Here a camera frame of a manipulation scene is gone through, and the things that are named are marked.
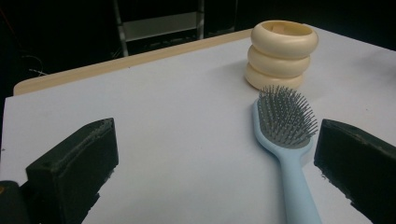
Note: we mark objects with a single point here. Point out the cream ribbed holder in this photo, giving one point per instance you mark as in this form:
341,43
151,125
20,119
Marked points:
280,56

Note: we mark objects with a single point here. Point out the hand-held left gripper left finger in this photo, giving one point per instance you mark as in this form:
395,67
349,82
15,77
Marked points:
73,165

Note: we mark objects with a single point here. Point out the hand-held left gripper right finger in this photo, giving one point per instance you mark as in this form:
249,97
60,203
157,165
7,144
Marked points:
358,155

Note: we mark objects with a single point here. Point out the metal stand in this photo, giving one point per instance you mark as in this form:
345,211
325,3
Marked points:
158,26

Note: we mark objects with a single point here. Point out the light blue hairbrush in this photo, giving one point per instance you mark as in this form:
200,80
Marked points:
292,174

